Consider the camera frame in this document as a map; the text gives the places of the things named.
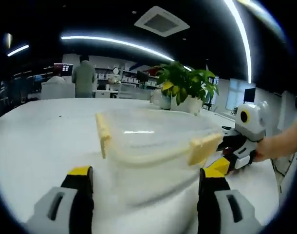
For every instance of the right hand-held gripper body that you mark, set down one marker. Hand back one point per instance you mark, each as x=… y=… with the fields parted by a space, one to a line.
x=252 y=122

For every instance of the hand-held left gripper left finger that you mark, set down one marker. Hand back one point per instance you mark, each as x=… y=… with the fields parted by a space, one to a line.
x=78 y=195

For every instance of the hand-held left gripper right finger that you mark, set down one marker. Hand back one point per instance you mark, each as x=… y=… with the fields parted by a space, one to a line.
x=211 y=195

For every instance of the clear container with plastic buckle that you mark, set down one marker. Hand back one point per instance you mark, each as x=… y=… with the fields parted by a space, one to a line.
x=148 y=146

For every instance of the person's right hand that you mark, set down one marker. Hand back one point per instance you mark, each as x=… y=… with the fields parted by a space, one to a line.
x=265 y=148

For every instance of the white plant pot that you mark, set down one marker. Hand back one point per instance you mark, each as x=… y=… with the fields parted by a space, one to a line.
x=194 y=105
x=166 y=102

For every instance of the green leafy plant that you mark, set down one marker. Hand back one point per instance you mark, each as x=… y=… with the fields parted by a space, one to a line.
x=185 y=80

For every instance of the white office chair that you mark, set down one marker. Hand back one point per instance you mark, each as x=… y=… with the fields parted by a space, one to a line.
x=57 y=90

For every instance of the small black monitor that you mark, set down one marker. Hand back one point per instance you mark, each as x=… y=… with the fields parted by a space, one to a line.
x=142 y=76

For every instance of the white storage shelves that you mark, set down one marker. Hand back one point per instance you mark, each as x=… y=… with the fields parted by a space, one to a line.
x=129 y=78

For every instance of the background computer monitor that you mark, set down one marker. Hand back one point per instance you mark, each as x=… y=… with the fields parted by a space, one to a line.
x=63 y=69

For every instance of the ceiling air conditioner vent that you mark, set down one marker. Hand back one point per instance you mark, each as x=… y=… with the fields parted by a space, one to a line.
x=161 y=20

